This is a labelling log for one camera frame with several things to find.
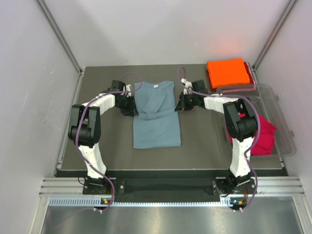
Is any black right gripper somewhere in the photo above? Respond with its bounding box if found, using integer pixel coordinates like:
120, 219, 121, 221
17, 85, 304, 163
175, 92, 199, 112

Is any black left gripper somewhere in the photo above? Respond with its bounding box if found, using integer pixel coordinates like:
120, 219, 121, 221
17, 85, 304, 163
116, 94, 138, 117

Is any light blue t-shirt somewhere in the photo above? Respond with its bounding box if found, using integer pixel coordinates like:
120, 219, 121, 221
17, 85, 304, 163
133, 81, 181, 149

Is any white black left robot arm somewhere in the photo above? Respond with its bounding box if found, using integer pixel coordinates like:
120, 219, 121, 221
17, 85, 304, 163
68, 80, 138, 195

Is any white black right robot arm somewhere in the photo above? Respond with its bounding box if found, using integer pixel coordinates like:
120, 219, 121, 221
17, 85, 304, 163
175, 78, 258, 193

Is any folded orange t-shirt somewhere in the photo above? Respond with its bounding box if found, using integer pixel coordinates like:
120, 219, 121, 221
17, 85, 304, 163
207, 58, 250, 89

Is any folded pink t-shirt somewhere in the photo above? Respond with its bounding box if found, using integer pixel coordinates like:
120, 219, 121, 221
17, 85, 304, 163
216, 67, 256, 93

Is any clear plastic bin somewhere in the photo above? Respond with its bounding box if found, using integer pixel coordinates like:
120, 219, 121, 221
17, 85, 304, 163
221, 84, 296, 158

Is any crumpled red t-shirt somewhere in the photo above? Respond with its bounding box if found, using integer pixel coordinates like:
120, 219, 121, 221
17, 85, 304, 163
225, 113, 276, 159

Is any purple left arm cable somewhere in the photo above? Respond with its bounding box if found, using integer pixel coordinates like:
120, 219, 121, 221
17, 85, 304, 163
75, 72, 144, 215

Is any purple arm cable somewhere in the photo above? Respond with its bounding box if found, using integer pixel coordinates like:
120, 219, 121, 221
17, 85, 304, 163
75, 72, 144, 215
177, 66, 263, 213

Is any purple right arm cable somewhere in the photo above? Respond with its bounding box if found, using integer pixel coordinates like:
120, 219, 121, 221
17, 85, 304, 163
177, 66, 263, 213

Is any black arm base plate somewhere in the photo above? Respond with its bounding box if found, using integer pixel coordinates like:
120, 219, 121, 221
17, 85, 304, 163
82, 177, 255, 195

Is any slotted grey cable duct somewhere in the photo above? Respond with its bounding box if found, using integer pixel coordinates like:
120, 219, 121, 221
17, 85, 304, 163
49, 197, 244, 208

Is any grey aluminium frame rail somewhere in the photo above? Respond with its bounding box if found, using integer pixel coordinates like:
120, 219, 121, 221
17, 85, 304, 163
39, 176, 305, 197

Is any left vertical frame post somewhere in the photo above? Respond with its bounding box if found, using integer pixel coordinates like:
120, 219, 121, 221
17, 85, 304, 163
35, 0, 82, 75

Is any vertical frame post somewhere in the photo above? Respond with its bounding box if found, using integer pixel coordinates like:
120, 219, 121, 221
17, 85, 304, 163
35, 0, 82, 75
252, 0, 298, 71

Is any right vertical frame post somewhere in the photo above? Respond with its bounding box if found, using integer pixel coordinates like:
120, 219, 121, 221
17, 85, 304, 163
252, 0, 298, 71

